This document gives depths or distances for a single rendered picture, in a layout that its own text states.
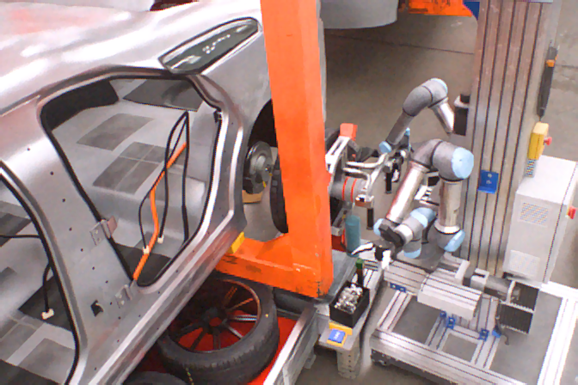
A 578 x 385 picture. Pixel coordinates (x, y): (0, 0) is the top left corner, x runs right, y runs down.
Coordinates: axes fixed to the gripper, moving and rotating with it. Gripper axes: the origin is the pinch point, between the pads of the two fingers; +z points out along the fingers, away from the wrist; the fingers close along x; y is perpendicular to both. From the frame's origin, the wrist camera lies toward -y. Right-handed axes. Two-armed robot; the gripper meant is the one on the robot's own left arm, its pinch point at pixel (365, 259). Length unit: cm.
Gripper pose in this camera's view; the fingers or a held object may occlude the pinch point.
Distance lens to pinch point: 219.6
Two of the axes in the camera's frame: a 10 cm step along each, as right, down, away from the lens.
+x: -6.7, -2.6, 6.9
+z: -7.1, 4.7, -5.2
